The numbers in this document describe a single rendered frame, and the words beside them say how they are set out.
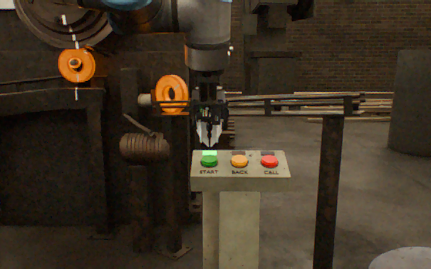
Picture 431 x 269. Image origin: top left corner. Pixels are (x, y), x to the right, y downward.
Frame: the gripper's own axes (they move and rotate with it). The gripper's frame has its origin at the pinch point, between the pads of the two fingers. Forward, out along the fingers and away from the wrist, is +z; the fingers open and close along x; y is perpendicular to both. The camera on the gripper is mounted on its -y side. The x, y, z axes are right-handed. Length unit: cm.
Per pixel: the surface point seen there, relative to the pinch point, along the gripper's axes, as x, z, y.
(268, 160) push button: 14.6, 5.7, 0.8
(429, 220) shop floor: 113, 94, -62
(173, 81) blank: -15, 10, -56
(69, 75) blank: -63, 15, -73
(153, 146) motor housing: -24, 35, -47
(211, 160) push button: 0.3, 5.6, 0.8
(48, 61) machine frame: -76, 12, -83
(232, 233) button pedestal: 5.6, 22.0, 9.4
